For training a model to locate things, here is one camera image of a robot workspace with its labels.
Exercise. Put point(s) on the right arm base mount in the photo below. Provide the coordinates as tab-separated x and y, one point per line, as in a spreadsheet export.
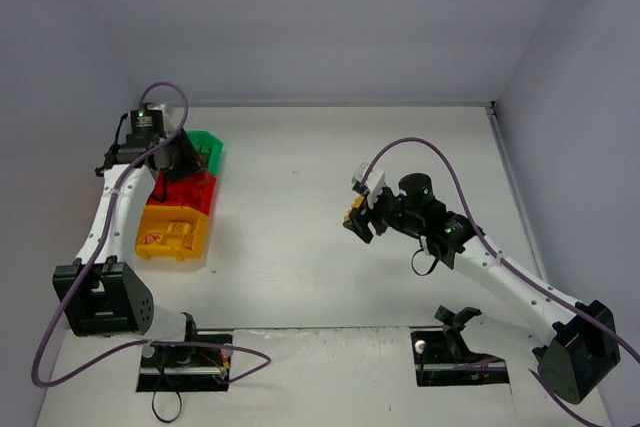
441	360

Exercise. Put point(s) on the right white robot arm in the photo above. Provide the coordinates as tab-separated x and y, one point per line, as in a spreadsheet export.
566	341

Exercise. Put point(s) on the green plastic bin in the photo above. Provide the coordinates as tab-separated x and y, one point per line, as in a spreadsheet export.
208	146

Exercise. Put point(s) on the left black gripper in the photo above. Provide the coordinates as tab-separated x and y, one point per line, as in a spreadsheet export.
185	162

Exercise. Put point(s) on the red plastic bin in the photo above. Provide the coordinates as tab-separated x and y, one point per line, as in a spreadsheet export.
196	192

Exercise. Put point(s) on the yellow plastic bin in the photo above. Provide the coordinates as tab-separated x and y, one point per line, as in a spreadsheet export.
171	231

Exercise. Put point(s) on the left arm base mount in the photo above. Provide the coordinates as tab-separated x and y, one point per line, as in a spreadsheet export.
187	369

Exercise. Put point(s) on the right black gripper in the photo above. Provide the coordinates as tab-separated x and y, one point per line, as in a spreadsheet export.
368	217

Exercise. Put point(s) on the yellow lego brick piece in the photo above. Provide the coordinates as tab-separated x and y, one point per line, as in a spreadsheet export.
355	209

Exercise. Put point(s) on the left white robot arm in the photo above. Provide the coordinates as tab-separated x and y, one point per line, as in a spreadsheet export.
102	294

